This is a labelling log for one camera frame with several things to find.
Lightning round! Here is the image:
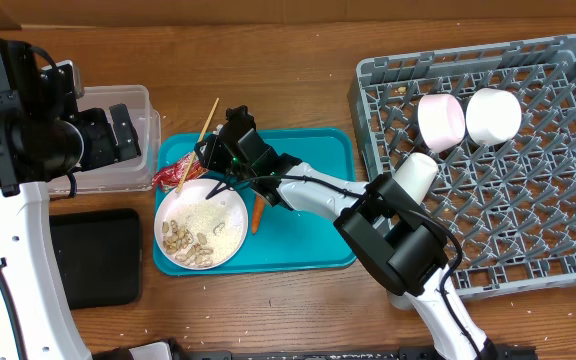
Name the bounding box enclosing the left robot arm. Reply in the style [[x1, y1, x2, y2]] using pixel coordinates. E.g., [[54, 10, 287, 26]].
[[0, 39, 141, 359]]

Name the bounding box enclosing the black bin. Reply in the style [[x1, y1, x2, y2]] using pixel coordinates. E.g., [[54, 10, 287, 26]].
[[50, 208, 143, 310]]

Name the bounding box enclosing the clear plastic bin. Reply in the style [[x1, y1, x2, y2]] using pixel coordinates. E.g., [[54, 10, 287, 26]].
[[63, 85, 161, 194]]

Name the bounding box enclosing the pile of peanuts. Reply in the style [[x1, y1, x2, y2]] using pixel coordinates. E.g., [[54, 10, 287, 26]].
[[161, 220, 214, 268]]

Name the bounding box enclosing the white paper cup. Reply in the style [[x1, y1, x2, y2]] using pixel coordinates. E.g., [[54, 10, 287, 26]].
[[393, 153, 438, 204]]

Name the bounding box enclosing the pink bowl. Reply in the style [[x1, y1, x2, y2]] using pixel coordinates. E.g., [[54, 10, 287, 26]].
[[417, 94, 466, 153]]

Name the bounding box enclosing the grey dish rack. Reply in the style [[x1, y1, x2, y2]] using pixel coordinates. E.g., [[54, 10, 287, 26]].
[[348, 34, 576, 299]]

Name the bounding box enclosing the teal plastic tray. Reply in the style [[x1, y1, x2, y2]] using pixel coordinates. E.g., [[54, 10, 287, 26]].
[[152, 127, 358, 277]]

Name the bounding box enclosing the large white plate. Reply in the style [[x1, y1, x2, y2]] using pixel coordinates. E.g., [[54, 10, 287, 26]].
[[154, 178, 249, 271]]

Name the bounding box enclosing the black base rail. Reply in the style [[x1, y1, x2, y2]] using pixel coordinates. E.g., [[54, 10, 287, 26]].
[[92, 339, 539, 360]]

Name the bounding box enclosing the red snack wrapper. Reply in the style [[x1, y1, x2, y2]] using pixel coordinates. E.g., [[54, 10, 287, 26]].
[[152, 152, 208, 192]]

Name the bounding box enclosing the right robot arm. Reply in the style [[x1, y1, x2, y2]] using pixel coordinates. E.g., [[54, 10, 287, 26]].
[[194, 130, 498, 359]]

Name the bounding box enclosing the white bowl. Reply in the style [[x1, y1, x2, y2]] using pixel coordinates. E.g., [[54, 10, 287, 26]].
[[465, 88, 522, 146]]

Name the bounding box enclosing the orange carrot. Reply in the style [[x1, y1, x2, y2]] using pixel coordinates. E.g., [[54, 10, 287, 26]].
[[250, 195, 265, 235]]

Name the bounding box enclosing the wooden chopstick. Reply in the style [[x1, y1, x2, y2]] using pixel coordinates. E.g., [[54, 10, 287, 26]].
[[174, 97, 221, 195]]

